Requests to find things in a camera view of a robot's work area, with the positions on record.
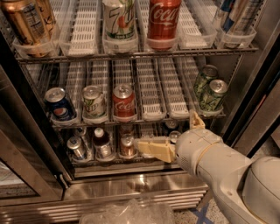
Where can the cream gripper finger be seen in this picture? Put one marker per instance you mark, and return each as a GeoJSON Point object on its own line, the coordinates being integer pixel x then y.
{"type": "Point", "coordinates": [195, 121]}
{"type": "Point", "coordinates": [158, 147]}

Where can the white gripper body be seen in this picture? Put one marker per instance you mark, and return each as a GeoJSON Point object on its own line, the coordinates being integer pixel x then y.
{"type": "Point", "coordinates": [194, 148]}

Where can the red coke can shelf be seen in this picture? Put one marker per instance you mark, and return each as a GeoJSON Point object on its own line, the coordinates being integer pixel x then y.
{"type": "Point", "coordinates": [124, 101]}

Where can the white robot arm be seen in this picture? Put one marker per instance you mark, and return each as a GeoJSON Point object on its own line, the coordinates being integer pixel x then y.
{"type": "Point", "coordinates": [246, 191]}

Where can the blue can bottom shelf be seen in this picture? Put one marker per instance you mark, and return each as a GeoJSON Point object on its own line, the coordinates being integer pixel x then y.
{"type": "Point", "coordinates": [174, 136]}

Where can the green can front right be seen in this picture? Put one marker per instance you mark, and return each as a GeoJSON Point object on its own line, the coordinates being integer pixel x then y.
{"type": "Point", "coordinates": [213, 95]}

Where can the brown can bottom shelf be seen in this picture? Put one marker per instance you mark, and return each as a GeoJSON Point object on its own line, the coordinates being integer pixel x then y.
{"type": "Point", "coordinates": [127, 145]}

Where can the green can rear right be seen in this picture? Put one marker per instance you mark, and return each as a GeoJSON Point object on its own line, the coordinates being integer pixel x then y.
{"type": "Point", "coordinates": [206, 74]}

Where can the white green soda can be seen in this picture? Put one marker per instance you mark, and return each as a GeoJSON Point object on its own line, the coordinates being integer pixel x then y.
{"type": "Point", "coordinates": [93, 101]}

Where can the silver can bottom left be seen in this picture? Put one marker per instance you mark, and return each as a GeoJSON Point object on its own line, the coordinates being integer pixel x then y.
{"type": "Point", "coordinates": [75, 145]}

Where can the stainless steel fridge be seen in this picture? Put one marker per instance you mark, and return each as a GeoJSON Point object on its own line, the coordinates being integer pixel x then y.
{"type": "Point", "coordinates": [163, 83]}

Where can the blue pepsi can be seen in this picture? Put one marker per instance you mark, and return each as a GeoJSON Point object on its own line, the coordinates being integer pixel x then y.
{"type": "Point", "coordinates": [59, 103]}

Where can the red coca-cola can top shelf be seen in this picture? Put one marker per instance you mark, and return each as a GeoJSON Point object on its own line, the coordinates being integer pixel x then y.
{"type": "Point", "coordinates": [162, 24]}

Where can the blue silver can top right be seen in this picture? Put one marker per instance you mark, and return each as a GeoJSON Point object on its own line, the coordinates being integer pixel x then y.
{"type": "Point", "coordinates": [236, 16]}

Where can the white 7up can top shelf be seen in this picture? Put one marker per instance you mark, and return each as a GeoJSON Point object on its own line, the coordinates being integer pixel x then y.
{"type": "Point", "coordinates": [119, 19]}

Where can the fridge glass door left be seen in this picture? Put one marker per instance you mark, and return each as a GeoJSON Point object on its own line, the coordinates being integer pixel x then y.
{"type": "Point", "coordinates": [29, 145]}

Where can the gold can top left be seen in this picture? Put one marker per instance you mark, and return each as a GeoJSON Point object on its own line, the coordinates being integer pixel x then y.
{"type": "Point", "coordinates": [34, 24]}

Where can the dark bottle white cap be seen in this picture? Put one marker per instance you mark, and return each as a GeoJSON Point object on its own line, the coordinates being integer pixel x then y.
{"type": "Point", "coordinates": [102, 143]}

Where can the clear plastic bag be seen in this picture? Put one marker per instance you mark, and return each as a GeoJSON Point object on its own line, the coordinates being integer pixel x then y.
{"type": "Point", "coordinates": [132, 212]}

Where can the blue tape cross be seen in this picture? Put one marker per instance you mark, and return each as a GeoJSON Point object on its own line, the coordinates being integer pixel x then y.
{"type": "Point", "coordinates": [201, 215]}

